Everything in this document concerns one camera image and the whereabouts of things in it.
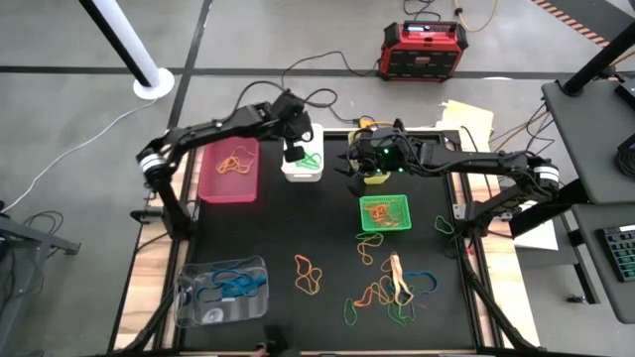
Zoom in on pink plastic bin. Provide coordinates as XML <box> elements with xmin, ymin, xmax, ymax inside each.
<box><xmin>196</xmin><ymin>136</ymin><xmax>261</xmax><ymax>205</ymax></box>

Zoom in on black power cable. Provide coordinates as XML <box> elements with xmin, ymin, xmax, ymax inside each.
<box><xmin>280</xmin><ymin>50</ymin><xmax>384</xmax><ymax>124</ymax></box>

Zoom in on white plastic bin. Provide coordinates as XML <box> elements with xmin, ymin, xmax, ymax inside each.
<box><xmin>280</xmin><ymin>122</ymin><xmax>326</xmax><ymax>183</ymax></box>

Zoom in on black cable bundle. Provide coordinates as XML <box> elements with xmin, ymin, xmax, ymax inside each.
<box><xmin>488</xmin><ymin>101</ymin><xmax>558</xmax><ymax>160</ymax></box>

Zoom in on wide beige rubber band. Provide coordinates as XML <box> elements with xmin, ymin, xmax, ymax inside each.
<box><xmin>389</xmin><ymin>252</ymin><xmax>415</xmax><ymax>306</ymax></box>

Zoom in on clear plastic bin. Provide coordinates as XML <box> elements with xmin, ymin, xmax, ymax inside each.
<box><xmin>174</xmin><ymin>254</ymin><xmax>271</xmax><ymax>328</ymax></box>

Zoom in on striped floor cable cover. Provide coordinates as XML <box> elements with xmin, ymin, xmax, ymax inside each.
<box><xmin>529</xmin><ymin>0</ymin><xmax>635</xmax><ymax>50</ymax></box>

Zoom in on orange cord plug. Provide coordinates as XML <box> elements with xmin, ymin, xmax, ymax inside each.
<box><xmin>356</xmin><ymin>115</ymin><xmax>397</xmax><ymax>130</ymax></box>

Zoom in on black keyboard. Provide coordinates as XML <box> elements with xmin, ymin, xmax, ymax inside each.
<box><xmin>596</xmin><ymin>223</ymin><xmax>635</xmax><ymax>285</ymax></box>

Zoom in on black floor cable loops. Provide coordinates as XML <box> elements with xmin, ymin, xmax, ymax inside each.
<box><xmin>21</xmin><ymin>209</ymin><xmax>66</xmax><ymax>240</ymax></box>

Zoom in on grey metal desk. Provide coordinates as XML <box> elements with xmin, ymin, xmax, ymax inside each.
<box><xmin>0</xmin><ymin>199</ymin><xmax>82</xmax><ymax>357</ymax></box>

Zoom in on green plastic basket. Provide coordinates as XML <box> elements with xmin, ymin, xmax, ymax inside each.
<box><xmin>358</xmin><ymin>193</ymin><xmax>414</xmax><ymax>233</ymax></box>

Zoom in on white paper sheet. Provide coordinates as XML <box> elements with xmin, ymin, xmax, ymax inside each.
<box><xmin>512</xmin><ymin>217</ymin><xmax>561</xmax><ymax>252</ymax></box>

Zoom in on yellow rubber band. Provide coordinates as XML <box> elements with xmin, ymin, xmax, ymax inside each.
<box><xmin>295</xmin><ymin>267</ymin><xmax>324</xmax><ymax>297</ymax></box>
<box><xmin>355</xmin><ymin>231</ymin><xmax>385</xmax><ymax>266</ymax></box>
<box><xmin>371</xmin><ymin>274</ymin><xmax>396</xmax><ymax>305</ymax></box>

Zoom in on blue rubber band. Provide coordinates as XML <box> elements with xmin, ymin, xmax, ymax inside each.
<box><xmin>217</xmin><ymin>276</ymin><xmax>260</xmax><ymax>299</ymax></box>
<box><xmin>194</xmin><ymin>276</ymin><xmax>250</xmax><ymax>304</ymax></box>
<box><xmin>211</xmin><ymin>269</ymin><xmax>270</xmax><ymax>295</ymax></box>
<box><xmin>393</xmin><ymin>269</ymin><xmax>440</xmax><ymax>299</ymax></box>

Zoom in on yellow extension cord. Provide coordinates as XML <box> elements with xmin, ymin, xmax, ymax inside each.
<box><xmin>450</xmin><ymin>0</ymin><xmax>499</xmax><ymax>34</ymax></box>

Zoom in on grey keyboard desk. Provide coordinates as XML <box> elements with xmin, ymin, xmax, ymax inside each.
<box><xmin>570</xmin><ymin>201</ymin><xmax>635</xmax><ymax>324</ymax></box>

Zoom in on red black power station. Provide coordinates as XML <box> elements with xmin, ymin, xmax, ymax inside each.
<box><xmin>375</xmin><ymin>20</ymin><xmax>470</xmax><ymax>83</ymax></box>

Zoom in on pole with white round base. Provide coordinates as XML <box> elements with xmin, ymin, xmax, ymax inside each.
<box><xmin>76</xmin><ymin>0</ymin><xmax>177</xmax><ymax>101</ymax></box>

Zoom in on yellow plastic bin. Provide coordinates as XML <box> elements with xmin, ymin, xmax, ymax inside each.
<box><xmin>346</xmin><ymin>128</ymin><xmax>394</xmax><ymax>186</ymax></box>

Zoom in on white floor cable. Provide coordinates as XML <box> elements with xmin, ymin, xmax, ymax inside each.
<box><xmin>0</xmin><ymin>97</ymin><xmax>159</xmax><ymax>215</ymax></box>

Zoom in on black stand pole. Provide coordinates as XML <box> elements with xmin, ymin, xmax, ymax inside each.
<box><xmin>562</xmin><ymin>21</ymin><xmax>635</xmax><ymax>98</ymax></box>

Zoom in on black desk device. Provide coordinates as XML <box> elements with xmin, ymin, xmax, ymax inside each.
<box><xmin>613</xmin><ymin>73</ymin><xmax>635</xmax><ymax>108</ymax></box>

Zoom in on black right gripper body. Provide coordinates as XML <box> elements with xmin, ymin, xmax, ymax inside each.
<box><xmin>346</xmin><ymin>125</ymin><xmax>424</xmax><ymax>178</ymax></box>

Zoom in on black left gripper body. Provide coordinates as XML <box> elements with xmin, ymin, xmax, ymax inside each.
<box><xmin>270</xmin><ymin>89</ymin><xmax>316</xmax><ymax>146</ymax></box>

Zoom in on grey side desk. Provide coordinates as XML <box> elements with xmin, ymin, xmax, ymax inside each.
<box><xmin>540</xmin><ymin>77</ymin><xmax>635</xmax><ymax>205</ymax></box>

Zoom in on coiled black cable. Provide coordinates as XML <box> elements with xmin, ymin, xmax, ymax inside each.
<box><xmin>615</xmin><ymin>132</ymin><xmax>635</xmax><ymax>181</ymax></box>

